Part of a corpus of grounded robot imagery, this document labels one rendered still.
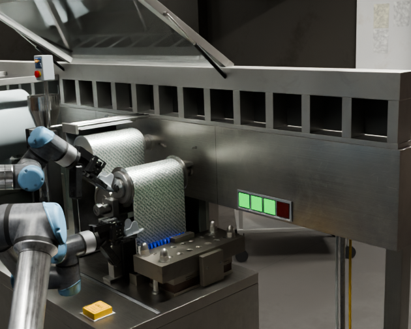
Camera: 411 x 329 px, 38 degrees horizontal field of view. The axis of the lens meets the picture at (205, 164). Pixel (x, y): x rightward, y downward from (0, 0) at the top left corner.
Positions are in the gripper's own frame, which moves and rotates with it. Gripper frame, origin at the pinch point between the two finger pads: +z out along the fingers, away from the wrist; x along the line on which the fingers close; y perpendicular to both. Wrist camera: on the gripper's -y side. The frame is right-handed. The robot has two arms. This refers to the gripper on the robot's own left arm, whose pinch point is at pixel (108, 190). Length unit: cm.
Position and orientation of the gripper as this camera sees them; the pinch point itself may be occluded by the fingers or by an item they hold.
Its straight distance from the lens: 215.8
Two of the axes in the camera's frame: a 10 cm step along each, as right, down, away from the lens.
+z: 5.9, 4.9, 6.5
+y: 4.4, -8.6, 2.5
